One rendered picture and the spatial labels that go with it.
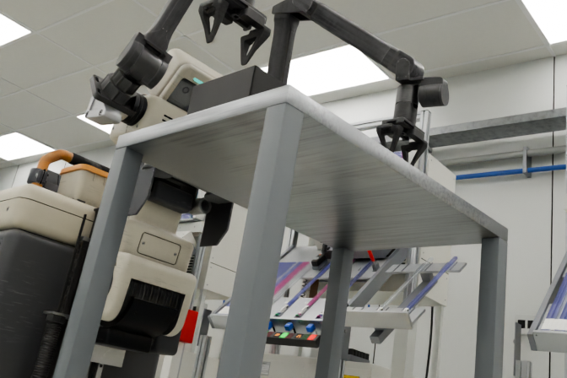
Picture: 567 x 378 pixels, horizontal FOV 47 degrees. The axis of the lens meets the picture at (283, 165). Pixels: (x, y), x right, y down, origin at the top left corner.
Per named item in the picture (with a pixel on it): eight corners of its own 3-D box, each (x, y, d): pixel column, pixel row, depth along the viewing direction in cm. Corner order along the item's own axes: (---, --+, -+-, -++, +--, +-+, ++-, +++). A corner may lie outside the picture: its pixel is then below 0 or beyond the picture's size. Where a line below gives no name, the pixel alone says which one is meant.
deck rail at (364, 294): (337, 337, 257) (333, 323, 256) (333, 337, 258) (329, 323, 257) (411, 251, 310) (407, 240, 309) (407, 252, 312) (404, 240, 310)
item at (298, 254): (376, 287, 287) (373, 277, 286) (262, 285, 328) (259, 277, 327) (407, 251, 312) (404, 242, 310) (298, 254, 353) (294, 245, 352)
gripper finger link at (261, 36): (264, 66, 124) (273, 24, 127) (236, 48, 120) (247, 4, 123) (240, 73, 129) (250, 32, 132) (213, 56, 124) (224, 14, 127)
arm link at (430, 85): (409, 68, 171) (396, 58, 164) (452, 63, 164) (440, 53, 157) (407, 113, 169) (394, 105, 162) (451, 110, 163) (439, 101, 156)
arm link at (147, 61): (138, 82, 166) (121, 70, 164) (163, 53, 163) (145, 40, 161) (136, 98, 159) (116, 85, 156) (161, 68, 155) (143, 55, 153)
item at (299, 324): (333, 337, 258) (328, 321, 257) (214, 328, 300) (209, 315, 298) (335, 335, 259) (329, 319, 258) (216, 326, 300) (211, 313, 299)
